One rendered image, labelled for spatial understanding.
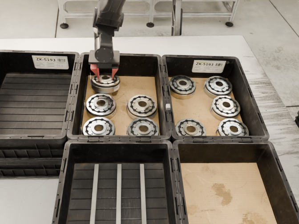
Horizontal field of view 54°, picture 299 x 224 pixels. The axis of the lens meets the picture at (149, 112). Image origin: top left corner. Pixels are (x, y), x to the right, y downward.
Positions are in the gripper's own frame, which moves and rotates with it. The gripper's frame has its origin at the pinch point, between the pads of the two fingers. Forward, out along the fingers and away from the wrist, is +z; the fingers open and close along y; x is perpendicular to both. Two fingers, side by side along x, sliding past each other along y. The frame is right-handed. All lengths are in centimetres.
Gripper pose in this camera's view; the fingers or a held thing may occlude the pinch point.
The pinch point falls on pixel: (105, 76)
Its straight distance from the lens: 108.9
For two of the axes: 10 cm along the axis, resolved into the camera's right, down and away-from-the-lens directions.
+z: -0.7, 6.5, 7.5
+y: 10.0, 0.0, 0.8
